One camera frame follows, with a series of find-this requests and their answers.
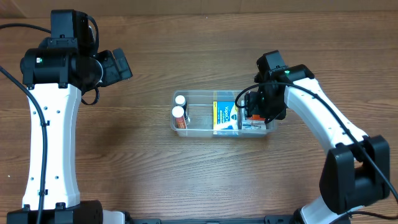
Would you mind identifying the red medicine box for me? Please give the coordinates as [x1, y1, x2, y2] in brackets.
[250, 114, 265, 121]

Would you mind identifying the white blue medicine box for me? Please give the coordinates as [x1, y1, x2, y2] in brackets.
[241, 118, 267, 130]

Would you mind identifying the blue yellow VapoDrops box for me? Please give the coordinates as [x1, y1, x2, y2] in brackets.
[213, 101, 239, 136]

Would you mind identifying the black tube white cap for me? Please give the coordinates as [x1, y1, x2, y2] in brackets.
[175, 95, 190, 124]

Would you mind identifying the orange Redoxon tube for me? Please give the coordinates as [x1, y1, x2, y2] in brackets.
[172, 106, 187, 129]

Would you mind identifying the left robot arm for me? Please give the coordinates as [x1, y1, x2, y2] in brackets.
[6, 9, 132, 223]

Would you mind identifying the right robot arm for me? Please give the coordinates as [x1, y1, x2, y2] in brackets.
[235, 50, 397, 223]

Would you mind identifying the clear plastic container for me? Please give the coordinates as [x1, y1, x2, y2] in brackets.
[170, 90, 277, 138]

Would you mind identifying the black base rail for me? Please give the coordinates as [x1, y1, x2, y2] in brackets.
[125, 215, 295, 224]

